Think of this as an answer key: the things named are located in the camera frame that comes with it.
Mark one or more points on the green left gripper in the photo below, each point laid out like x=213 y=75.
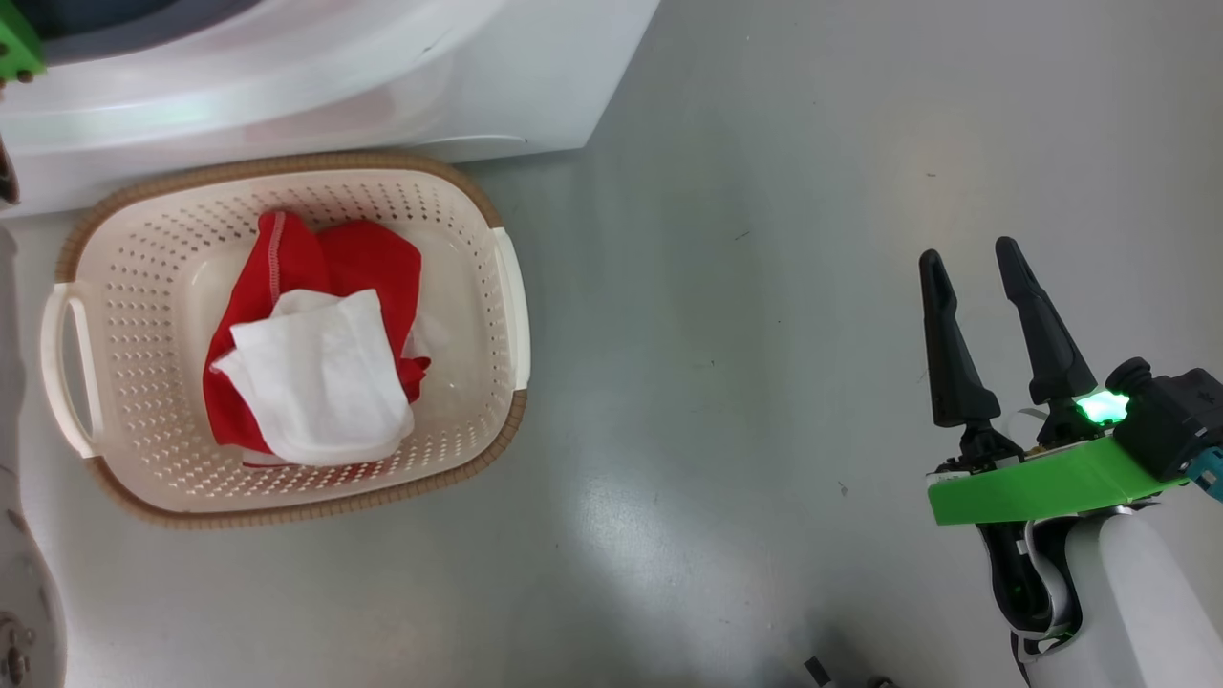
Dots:
x=17 y=48

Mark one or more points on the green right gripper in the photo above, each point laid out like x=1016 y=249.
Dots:
x=1032 y=483

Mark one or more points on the red white-trimmed garment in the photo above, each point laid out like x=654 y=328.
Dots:
x=354 y=268

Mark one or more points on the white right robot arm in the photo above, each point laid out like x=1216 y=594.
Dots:
x=1147 y=612

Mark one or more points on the cream perforated basket brown rim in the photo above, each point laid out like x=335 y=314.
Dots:
x=143 y=382

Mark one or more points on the white front-load washing machine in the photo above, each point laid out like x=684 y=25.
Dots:
x=382 y=96

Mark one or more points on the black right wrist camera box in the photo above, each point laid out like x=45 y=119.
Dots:
x=1170 y=420

